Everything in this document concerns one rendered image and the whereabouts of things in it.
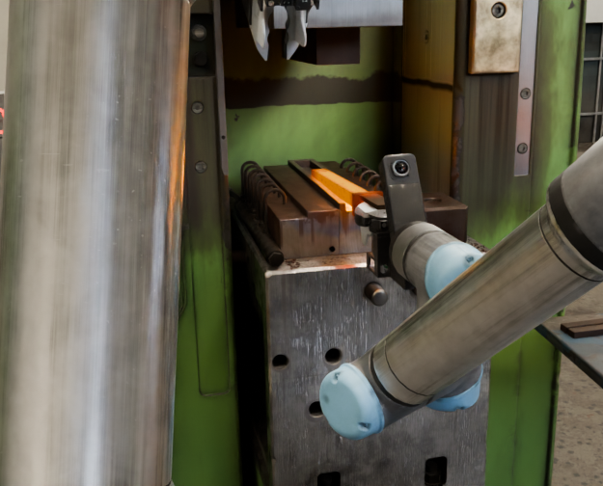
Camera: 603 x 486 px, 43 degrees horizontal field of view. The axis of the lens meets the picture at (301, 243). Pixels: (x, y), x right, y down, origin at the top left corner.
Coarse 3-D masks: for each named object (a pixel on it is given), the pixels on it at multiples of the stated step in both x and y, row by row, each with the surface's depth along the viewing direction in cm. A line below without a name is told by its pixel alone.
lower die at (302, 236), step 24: (264, 168) 160; (288, 168) 159; (336, 168) 157; (264, 192) 142; (288, 192) 137; (312, 192) 136; (288, 216) 124; (312, 216) 123; (336, 216) 124; (288, 240) 123; (312, 240) 124; (336, 240) 125; (360, 240) 126
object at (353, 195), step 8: (320, 176) 140; (328, 176) 137; (336, 176) 137; (328, 184) 135; (336, 184) 129; (344, 184) 128; (352, 184) 128; (336, 192) 130; (344, 192) 124; (352, 192) 121; (360, 192) 117; (368, 192) 117; (376, 192) 116; (344, 200) 125; (352, 200) 117; (360, 200) 116; (368, 200) 112; (376, 200) 111; (352, 208) 117; (376, 208) 108; (384, 208) 108
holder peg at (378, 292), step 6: (366, 288) 121; (372, 288) 119; (378, 288) 119; (366, 294) 121; (372, 294) 118; (378, 294) 118; (384, 294) 118; (372, 300) 118; (378, 300) 118; (384, 300) 118; (378, 306) 119
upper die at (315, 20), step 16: (240, 0) 144; (320, 0) 114; (336, 0) 115; (352, 0) 115; (368, 0) 116; (384, 0) 116; (400, 0) 117; (240, 16) 146; (272, 16) 114; (320, 16) 115; (336, 16) 115; (352, 16) 116; (368, 16) 116; (384, 16) 117; (400, 16) 117
